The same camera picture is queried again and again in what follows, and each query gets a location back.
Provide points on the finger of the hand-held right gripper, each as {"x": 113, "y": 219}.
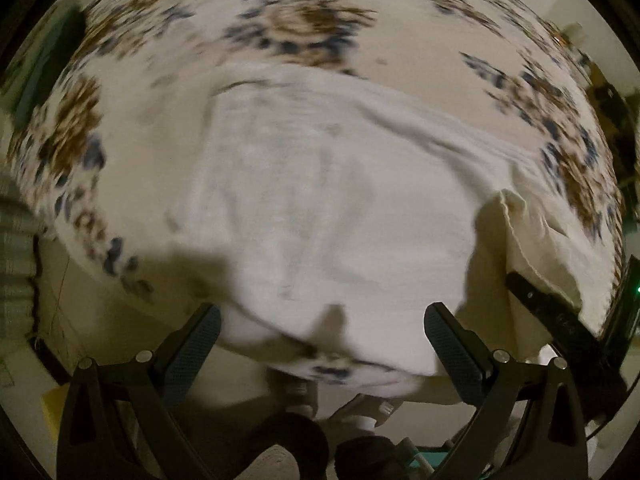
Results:
{"x": 550, "y": 310}

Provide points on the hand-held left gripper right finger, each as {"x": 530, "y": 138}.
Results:
{"x": 450, "y": 351}

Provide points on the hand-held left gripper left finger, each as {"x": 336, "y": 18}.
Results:
{"x": 192, "y": 351}

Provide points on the white towel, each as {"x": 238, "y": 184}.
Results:
{"x": 350, "y": 220}

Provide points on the teal plastic object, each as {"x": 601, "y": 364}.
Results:
{"x": 425, "y": 457}

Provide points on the person's dark socked foot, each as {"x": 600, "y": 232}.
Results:
{"x": 295, "y": 445}
{"x": 367, "y": 457}

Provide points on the yellow flat object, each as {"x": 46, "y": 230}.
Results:
{"x": 51, "y": 407}

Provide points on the grey striped cloth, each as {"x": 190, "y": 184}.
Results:
{"x": 14, "y": 270}

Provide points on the dark green cloth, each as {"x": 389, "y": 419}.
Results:
{"x": 47, "y": 65}

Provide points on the floral bed sheet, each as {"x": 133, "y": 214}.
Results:
{"x": 310, "y": 25}

